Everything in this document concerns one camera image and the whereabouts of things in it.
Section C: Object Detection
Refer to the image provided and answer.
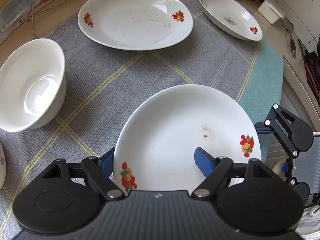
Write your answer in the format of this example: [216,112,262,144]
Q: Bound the large white plate with stain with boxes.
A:
[113,85,261,193]

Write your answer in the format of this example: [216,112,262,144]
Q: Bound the small white plate brown stain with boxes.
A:
[199,0,263,41]

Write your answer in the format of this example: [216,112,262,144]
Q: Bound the white fruit-print plate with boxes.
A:
[78,0,193,51]

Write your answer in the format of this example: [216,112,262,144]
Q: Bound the grey and teal towel mat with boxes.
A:
[1,0,284,239]

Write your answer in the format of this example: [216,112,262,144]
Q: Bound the white bowl pink flowers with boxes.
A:
[0,144,6,189]

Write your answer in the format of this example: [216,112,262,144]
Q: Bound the white plastic seasoning box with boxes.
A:
[258,0,285,25]

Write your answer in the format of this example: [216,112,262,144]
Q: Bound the metal spatula wooden handle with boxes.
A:
[283,17,297,59]

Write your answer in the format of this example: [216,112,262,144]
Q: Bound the metal wire rack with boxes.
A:
[19,0,101,41]

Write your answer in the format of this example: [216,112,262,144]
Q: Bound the kitchen knife black handle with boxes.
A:
[1,0,42,43]

